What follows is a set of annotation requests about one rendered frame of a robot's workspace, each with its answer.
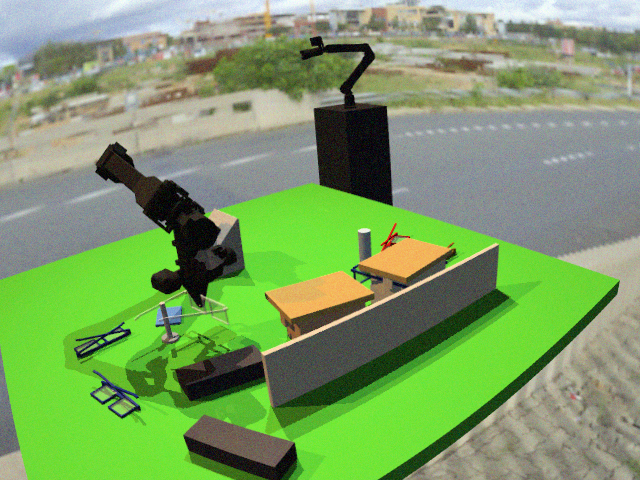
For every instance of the red-framed glasses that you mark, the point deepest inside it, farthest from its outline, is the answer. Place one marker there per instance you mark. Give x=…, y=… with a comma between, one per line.
x=395, y=238

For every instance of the navy blue glasses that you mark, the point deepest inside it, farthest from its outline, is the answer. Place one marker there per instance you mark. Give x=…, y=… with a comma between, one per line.
x=112, y=336

